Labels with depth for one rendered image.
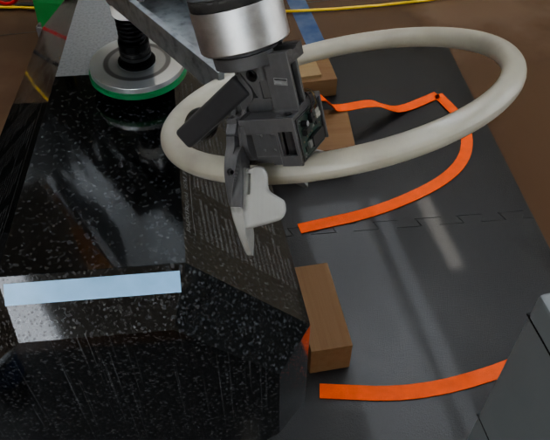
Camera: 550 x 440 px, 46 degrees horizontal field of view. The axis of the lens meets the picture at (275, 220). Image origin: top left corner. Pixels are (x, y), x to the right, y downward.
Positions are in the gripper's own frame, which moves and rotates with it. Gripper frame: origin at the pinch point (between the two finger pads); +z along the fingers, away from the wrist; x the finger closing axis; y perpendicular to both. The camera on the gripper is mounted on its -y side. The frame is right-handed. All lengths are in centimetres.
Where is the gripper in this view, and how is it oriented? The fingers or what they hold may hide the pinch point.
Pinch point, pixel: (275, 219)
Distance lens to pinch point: 74.8
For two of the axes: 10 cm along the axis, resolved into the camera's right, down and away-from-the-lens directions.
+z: 2.3, 8.5, 4.7
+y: 8.8, 0.3, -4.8
